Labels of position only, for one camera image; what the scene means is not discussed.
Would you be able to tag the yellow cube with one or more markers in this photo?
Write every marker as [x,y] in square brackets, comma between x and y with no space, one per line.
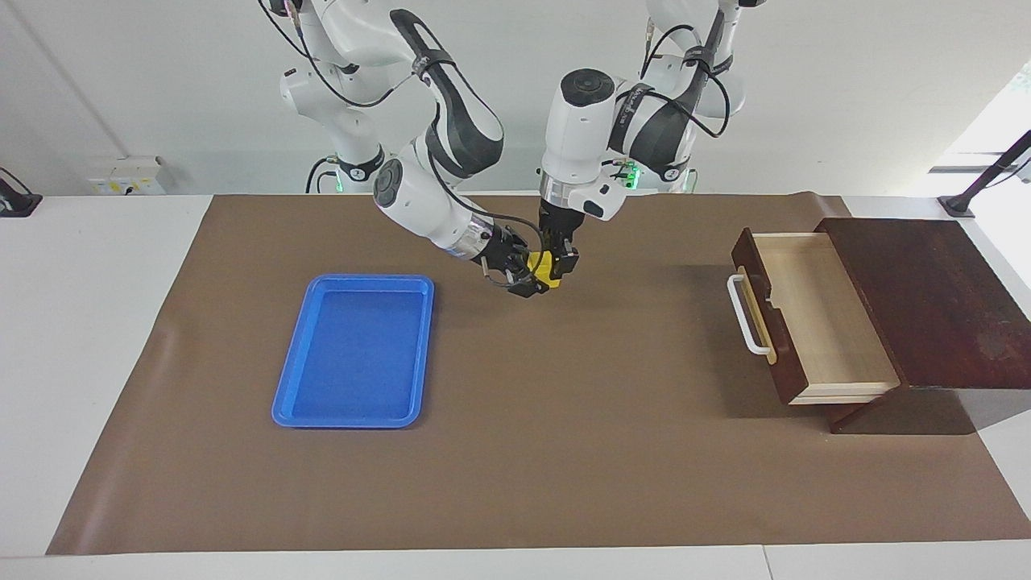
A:
[545,268]

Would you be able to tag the dark wooden drawer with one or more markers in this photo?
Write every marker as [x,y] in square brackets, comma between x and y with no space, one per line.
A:
[830,338]

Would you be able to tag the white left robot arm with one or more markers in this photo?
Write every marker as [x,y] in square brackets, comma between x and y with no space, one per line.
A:
[576,137]

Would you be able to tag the black table mount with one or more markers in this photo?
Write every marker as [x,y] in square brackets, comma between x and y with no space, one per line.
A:
[16,201]

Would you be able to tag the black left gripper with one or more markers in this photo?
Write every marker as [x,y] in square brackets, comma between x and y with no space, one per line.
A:
[560,224]

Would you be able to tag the white wall socket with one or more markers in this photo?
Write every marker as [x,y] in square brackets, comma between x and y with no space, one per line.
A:
[129,177]

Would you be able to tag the black clamp stand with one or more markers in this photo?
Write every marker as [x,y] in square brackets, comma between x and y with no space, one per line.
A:
[987,173]

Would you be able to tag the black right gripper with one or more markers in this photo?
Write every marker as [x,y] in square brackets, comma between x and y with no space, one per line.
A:
[506,254]

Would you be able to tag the brown table mat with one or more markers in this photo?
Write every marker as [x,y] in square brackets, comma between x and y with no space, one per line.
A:
[564,403]

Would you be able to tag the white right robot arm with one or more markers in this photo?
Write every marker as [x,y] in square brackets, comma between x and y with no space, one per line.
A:
[419,201]

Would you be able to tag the blue plastic tray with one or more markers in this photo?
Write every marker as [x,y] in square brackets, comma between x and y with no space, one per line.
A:
[358,354]

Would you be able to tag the dark wooden drawer cabinet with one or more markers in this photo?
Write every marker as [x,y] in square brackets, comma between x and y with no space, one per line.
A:
[958,322]

